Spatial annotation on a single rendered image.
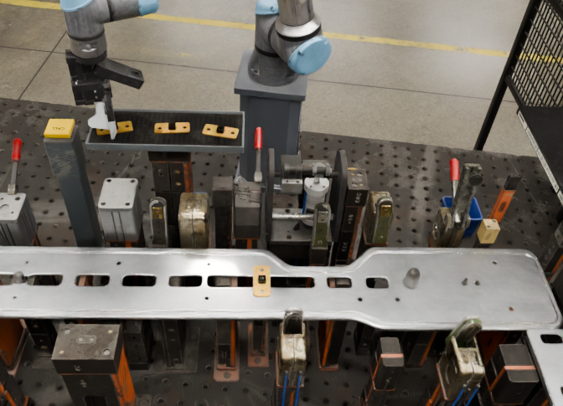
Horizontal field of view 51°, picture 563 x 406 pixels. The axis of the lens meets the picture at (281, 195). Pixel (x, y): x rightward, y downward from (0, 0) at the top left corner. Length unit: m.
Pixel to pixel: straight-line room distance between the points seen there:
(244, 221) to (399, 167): 0.84
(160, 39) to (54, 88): 0.78
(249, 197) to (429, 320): 0.49
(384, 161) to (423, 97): 1.64
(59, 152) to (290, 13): 0.65
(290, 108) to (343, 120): 1.70
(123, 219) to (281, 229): 0.39
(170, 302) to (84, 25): 0.60
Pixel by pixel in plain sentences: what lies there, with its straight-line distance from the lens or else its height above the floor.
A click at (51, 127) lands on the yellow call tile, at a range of 1.53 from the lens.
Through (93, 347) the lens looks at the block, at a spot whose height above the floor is 1.03.
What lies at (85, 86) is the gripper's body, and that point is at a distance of 1.38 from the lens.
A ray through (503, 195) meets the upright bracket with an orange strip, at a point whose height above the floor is 1.14.
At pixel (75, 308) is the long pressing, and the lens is 1.35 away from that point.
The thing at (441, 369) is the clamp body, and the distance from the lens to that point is 1.37.
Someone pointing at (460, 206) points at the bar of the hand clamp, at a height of 1.10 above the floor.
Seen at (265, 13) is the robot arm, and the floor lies 1.31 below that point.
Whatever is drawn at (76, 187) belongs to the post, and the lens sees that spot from 1.62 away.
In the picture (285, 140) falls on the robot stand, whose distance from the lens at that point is 1.82.
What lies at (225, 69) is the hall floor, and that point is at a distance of 3.78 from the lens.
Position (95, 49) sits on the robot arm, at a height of 1.40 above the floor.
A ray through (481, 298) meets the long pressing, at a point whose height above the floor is 1.00.
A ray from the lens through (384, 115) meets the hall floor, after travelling 3.52.
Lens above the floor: 2.09
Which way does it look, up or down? 45 degrees down
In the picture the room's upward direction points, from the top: 5 degrees clockwise
